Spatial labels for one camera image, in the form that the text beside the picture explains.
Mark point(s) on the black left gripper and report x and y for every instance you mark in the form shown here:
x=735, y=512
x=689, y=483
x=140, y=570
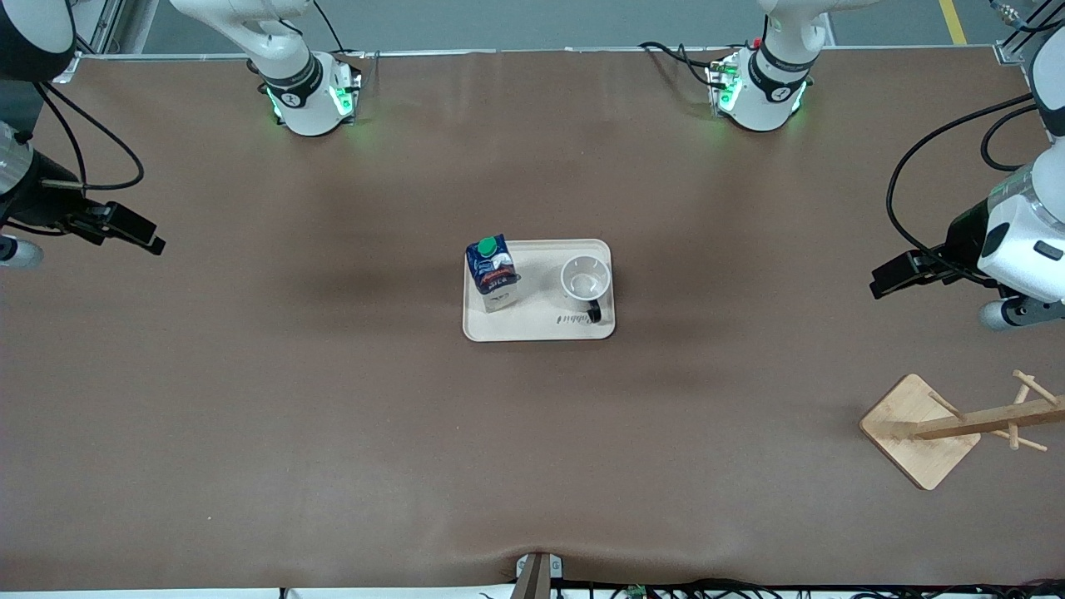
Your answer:
x=965, y=235

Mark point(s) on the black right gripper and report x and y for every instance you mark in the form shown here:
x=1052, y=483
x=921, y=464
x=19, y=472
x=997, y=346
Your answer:
x=35, y=202

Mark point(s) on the white smiley face mug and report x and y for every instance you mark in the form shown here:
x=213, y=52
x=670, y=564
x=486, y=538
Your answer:
x=586, y=279

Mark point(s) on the blue Pascal milk carton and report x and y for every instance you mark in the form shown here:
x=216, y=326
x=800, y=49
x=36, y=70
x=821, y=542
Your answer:
x=495, y=274

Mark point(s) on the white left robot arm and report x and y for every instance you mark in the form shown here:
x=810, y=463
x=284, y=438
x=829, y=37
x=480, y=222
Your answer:
x=770, y=91

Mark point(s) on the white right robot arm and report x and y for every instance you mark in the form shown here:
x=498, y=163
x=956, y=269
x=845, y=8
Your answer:
x=299, y=91

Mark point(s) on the cream rectangular tray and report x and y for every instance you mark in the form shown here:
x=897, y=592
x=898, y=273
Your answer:
x=541, y=324

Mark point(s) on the wooden mug rack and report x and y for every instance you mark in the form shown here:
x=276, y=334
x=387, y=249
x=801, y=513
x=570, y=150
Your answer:
x=915, y=433

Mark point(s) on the aluminium frame profile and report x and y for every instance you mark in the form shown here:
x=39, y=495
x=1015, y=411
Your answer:
x=1019, y=33
x=100, y=29

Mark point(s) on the camera mount post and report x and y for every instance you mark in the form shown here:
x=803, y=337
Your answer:
x=537, y=578

